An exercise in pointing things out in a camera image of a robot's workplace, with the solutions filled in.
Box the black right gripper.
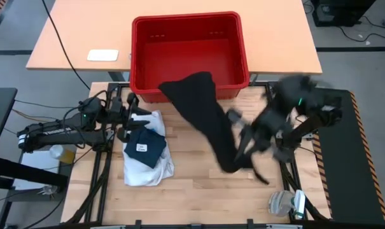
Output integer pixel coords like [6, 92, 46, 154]
[227, 109, 286, 162]

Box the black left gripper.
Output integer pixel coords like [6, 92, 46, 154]
[108, 92, 152, 144]

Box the dark navy garment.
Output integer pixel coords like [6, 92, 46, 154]
[123, 127, 167, 169]

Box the black knit sweater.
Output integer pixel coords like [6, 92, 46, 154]
[158, 71, 271, 186]

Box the white button-up shirt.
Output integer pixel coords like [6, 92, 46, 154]
[122, 109, 176, 188]

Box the white rectangular pad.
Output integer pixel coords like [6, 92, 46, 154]
[87, 48, 120, 62]

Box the red plastic bin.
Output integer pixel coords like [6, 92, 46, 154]
[129, 11, 251, 105]

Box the plastic bottle yellow liquid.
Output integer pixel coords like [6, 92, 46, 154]
[48, 144, 77, 165]

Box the beige wooden desk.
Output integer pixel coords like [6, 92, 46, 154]
[25, 0, 323, 76]

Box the white paper sheet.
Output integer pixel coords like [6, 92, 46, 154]
[12, 149, 61, 191]

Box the small clear plastic object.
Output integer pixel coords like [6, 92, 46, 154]
[38, 185, 58, 196]

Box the black hazard-striped floor mat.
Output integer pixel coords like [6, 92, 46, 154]
[303, 87, 385, 225]

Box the black metal beam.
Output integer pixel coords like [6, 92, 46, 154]
[0, 155, 69, 188]

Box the black equipment case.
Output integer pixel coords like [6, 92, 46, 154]
[309, 0, 377, 28]

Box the black aluminium table frame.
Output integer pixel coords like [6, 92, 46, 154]
[64, 81, 333, 229]

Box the thin black floor cable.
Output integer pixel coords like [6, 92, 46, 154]
[13, 99, 83, 111]

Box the brown floor cable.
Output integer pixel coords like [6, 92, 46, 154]
[11, 109, 59, 123]

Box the long thick black cable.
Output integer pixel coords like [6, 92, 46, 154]
[41, 0, 91, 91]

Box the looped black floor cable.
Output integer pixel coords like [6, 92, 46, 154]
[337, 15, 385, 43]

